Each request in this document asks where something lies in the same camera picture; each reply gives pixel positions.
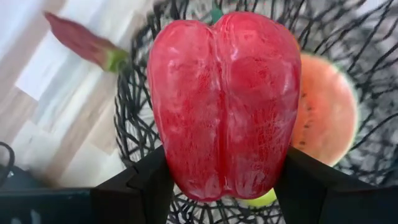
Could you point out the dark red chili pepper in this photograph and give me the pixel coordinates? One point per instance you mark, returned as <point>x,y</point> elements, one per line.
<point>81,40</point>

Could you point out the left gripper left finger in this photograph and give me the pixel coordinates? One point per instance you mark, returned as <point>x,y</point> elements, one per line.
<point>146,193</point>

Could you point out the dark wicker basket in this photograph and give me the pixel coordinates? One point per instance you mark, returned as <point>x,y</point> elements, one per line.
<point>133,124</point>

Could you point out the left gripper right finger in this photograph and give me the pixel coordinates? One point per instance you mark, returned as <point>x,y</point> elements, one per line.
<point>311,193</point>

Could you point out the red bell pepper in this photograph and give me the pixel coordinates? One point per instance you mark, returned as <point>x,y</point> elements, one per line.
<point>224,109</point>

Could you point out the yellow-green apple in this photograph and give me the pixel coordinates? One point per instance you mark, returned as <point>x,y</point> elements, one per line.
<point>262,199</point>

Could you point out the green bell pepper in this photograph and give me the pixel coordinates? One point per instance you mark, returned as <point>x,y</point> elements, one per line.
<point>326,109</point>

